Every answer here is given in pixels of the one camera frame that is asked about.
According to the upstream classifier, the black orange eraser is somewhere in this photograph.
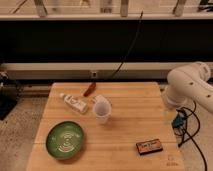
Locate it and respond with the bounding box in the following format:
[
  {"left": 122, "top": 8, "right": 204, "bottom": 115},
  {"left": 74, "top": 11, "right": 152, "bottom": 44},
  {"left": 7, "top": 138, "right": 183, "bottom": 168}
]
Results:
[{"left": 136, "top": 139, "right": 163, "bottom": 155}]

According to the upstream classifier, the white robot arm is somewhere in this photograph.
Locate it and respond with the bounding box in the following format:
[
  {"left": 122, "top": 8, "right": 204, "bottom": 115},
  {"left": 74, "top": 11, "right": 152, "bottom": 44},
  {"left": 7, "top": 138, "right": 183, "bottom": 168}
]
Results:
[{"left": 162, "top": 62, "right": 213, "bottom": 114}]

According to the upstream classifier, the clear plastic measuring cup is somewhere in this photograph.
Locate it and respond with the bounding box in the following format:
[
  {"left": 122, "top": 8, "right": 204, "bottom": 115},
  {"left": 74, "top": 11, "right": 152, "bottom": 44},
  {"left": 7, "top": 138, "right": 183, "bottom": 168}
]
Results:
[{"left": 92, "top": 95, "right": 112, "bottom": 124}]

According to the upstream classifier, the white plastic bottle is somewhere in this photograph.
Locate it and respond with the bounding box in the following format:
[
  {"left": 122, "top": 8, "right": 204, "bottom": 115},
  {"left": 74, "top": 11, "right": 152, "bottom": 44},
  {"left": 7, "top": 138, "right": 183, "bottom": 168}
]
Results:
[{"left": 60, "top": 93, "right": 88, "bottom": 114}]

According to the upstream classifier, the green ceramic bowl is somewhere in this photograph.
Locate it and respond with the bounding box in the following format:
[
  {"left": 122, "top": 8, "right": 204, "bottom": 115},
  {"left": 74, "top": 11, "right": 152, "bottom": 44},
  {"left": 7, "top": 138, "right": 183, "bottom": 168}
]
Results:
[{"left": 45, "top": 121, "right": 85, "bottom": 160}]

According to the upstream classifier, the blue connector box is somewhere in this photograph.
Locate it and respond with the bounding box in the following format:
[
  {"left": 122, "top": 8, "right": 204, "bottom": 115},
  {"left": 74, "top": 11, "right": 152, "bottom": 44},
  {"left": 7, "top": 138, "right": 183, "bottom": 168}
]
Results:
[{"left": 172, "top": 115, "right": 184, "bottom": 128}]

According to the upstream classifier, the black equipment at left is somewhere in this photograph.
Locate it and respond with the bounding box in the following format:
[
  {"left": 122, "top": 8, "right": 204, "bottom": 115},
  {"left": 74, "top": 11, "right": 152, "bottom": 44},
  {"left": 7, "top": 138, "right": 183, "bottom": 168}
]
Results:
[{"left": 0, "top": 71, "right": 22, "bottom": 121}]

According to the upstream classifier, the black cable to wall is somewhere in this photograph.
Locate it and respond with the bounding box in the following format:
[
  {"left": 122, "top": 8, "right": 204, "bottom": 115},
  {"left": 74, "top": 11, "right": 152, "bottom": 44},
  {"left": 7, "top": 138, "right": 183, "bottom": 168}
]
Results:
[{"left": 105, "top": 10, "right": 144, "bottom": 82}]

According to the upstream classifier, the red-brown handled tool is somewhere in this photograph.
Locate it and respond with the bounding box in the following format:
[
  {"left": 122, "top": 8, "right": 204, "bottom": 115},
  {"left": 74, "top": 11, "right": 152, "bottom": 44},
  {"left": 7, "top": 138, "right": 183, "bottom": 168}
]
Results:
[{"left": 83, "top": 82, "right": 96, "bottom": 97}]

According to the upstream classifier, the black cable on floor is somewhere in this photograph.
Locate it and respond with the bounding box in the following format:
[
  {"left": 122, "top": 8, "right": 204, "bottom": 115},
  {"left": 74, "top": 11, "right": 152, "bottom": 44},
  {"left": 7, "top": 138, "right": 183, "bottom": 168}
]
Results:
[{"left": 173, "top": 101, "right": 208, "bottom": 171}]

